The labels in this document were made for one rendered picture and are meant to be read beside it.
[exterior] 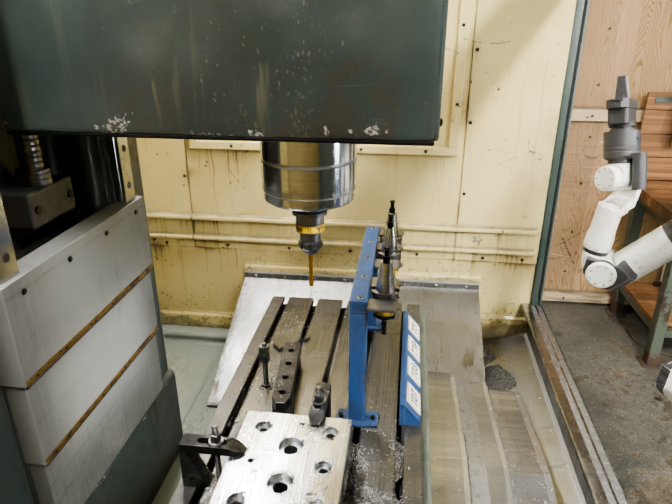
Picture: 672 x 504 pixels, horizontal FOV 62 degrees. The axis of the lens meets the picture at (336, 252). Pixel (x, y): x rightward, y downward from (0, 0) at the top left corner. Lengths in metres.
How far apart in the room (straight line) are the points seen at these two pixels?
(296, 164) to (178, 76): 0.21
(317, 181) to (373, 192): 1.13
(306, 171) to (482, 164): 1.18
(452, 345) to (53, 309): 1.32
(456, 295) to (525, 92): 0.74
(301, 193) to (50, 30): 0.42
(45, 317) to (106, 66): 0.43
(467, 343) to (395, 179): 0.62
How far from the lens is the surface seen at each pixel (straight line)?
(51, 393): 1.12
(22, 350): 1.02
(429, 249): 2.05
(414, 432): 1.37
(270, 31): 0.80
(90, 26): 0.90
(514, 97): 1.95
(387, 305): 1.21
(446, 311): 2.06
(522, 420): 1.76
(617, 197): 1.70
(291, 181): 0.88
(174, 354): 2.28
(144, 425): 1.53
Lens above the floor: 1.79
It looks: 23 degrees down
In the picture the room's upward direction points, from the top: straight up
